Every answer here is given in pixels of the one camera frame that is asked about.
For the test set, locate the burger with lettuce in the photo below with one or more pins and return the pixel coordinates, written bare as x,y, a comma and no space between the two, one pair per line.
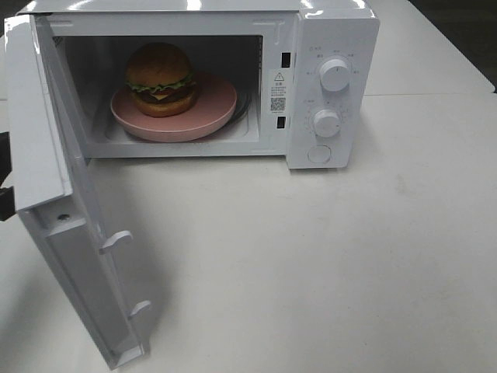
161,80

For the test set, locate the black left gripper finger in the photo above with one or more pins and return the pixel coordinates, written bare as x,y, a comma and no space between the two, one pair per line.
7,202

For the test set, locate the glass microwave turntable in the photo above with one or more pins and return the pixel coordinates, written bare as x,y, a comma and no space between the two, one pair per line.
237,128

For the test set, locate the white warning label sticker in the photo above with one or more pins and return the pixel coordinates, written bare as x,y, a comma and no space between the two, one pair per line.
278,89

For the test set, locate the upper white microwave knob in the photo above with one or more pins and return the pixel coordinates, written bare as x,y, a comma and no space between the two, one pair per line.
334,74

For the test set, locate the white microwave door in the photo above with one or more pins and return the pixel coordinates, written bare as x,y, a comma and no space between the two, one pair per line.
54,196

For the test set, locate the lower white microwave knob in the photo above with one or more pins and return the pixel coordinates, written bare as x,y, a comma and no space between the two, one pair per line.
326,123

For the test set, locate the white microwave oven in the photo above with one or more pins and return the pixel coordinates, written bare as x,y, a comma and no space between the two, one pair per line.
240,41

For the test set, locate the white microwave knob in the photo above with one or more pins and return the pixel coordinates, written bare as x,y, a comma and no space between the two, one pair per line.
326,123
334,74

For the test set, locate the pink round plate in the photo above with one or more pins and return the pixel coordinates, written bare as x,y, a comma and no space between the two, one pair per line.
214,107

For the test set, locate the round white door button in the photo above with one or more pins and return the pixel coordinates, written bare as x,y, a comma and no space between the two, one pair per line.
320,154

